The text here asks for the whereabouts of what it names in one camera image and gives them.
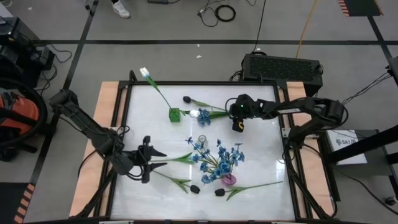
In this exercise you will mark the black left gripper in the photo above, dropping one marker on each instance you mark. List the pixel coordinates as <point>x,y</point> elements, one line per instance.
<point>139,160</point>

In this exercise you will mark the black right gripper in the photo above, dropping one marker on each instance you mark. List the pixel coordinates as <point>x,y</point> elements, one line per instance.
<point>236,119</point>

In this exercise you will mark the black artificial tulip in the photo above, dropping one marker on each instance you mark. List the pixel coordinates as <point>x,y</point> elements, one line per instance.
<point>195,188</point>
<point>186,99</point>
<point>219,192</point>

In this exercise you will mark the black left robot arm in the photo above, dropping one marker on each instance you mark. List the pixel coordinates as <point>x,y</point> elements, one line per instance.
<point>93,132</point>

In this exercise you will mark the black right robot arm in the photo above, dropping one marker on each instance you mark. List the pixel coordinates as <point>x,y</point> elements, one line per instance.
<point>298,107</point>

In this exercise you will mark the clear glass vase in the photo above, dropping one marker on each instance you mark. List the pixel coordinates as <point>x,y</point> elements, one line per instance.
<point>202,141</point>

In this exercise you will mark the green glass vase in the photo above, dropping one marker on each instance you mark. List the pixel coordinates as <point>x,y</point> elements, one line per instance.
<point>174,115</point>

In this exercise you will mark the pink ribbed glass vase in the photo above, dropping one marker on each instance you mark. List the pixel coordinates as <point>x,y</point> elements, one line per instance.
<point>230,180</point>

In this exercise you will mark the yellow tape label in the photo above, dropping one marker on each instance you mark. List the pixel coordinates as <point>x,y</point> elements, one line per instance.
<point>240,125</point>

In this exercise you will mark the black perforated computer case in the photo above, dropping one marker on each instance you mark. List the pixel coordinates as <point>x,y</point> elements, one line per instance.
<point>280,68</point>

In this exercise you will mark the light wooden base board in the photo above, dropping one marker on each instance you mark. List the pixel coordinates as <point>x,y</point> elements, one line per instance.
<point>102,102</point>

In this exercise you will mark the white printed sign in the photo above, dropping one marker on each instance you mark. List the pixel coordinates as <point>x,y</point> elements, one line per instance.
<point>345,146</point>

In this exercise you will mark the black stand beam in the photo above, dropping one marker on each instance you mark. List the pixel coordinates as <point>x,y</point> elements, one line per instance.
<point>367,144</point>

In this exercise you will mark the orange and black vacuum cleaner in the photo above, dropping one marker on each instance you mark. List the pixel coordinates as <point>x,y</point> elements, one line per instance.
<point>21,113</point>

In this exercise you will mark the black striped floor mat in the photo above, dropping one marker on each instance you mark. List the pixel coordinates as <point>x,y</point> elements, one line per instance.
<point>360,7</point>
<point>9,202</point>

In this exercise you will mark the person's foot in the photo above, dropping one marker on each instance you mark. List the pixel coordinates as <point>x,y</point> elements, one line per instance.
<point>121,11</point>

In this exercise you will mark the black equipment case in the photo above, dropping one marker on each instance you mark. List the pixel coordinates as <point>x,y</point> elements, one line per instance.
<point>18,53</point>

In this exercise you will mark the black metal table frame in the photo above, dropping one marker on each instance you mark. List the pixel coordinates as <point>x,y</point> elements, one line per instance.
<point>180,83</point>

